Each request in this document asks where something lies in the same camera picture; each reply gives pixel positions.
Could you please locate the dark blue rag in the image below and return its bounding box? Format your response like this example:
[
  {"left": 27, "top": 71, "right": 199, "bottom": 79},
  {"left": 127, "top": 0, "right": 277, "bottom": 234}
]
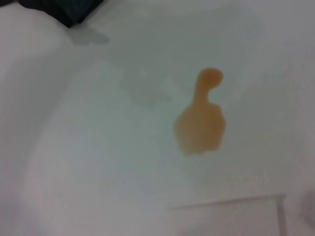
[{"left": 17, "top": 0, "right": 104, "bottom": 28}]

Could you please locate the white paper cup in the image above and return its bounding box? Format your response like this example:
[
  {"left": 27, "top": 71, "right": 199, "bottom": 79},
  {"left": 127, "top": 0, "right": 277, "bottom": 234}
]
[{"left": 169, "top": 193, "right": 287, "bottom": 236}]

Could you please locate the orange brown liquid stain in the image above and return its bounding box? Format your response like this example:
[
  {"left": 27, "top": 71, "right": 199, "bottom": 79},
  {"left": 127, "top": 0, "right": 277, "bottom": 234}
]
[{"left": 173, "top": 67, "right": 226, "bottom": 157}]

